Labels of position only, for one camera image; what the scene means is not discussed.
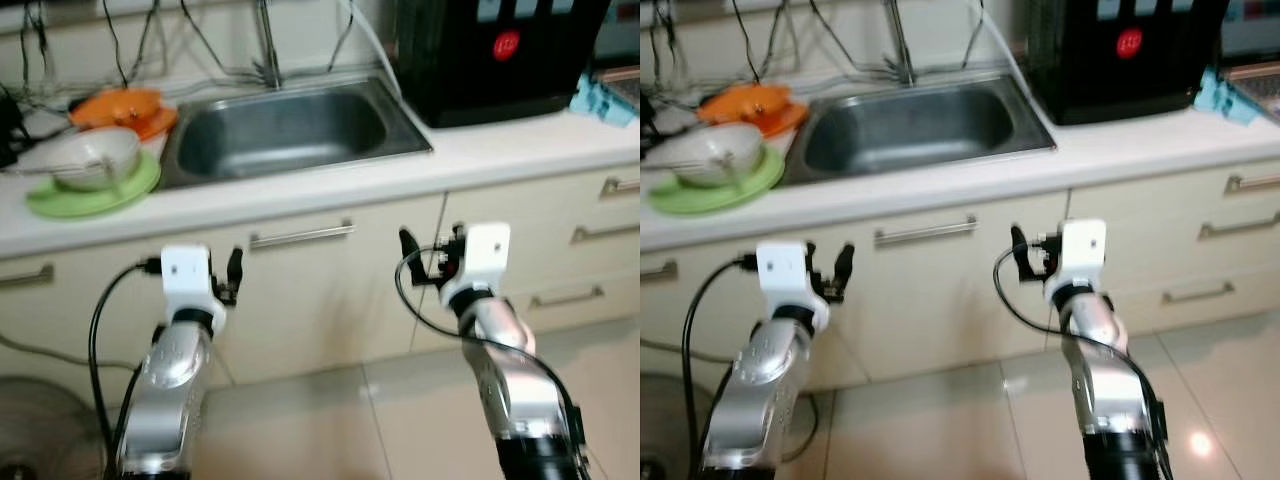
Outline grey floor fan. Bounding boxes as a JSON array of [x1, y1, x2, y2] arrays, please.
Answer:
[[640, 372, 713, 480], [0, 375, 101, 480]]

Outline cream kitchen cabinet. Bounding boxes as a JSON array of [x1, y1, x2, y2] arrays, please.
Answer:
[[640, 158, 1280, 381], [0, 160, 641, 386]]

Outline chrome faucet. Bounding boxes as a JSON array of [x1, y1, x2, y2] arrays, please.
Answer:
[[885, 0, 921, 86], [250, 0, 291, 91]]

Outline black water dispenser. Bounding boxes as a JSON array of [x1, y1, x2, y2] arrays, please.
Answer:
[[1023, 0, 1231, 126], [393, 0, 613, 129]]

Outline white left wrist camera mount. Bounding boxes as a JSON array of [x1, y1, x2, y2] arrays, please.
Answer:
[[160, 244, 229, 331], [755, 240, 831, 331]]

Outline light blue cloth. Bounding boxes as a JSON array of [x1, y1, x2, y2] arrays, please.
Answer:
[[1192, 65, 1263, 126], [570, 72, 641, 128]]

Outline stainless steel sink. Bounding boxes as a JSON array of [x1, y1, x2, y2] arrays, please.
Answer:
[[782, 70, 1058, 186], [157, 75, 435, 191]]

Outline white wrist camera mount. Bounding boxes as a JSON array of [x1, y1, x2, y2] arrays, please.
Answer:
[[438, 222, 512, 309], [1043, 218, 1109, 306], [755, 240, 831, 331], [160, 244, 229, 331]]

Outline white faucet hose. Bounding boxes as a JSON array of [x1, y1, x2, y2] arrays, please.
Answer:
[[965, 0, 1031, 96], [340, 0, 403, 99]]

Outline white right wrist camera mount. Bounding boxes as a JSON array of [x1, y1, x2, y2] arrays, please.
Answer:
[[1043, 218, 1109, 306], [438, 222, 512, 309]]

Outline orange plate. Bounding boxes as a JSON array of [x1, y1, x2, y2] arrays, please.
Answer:
[[72, 105, 181, 142], [700, 100, 809, 139]]

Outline orange bowl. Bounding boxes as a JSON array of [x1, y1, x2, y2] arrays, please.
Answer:
[[68, 87, 166, 129], [697, 83, 796, 123]]

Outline white bowl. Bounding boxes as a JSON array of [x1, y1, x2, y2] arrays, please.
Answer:
[[38, 126, 142, 193], [668, 122, 766, 189]]

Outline green plate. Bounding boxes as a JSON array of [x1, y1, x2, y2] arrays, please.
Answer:
[[648, 145, 786, 216], [24, 150, 163, 220]]

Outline long black cable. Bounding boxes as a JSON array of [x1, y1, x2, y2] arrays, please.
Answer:
[[808, 0, 901, 83], [178, 0, 269, 86]]

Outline brown-rimmed grey rack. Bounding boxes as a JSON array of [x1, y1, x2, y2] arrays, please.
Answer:
[[1225, 62, 1280, 126], [594, 64, 641, 109]]

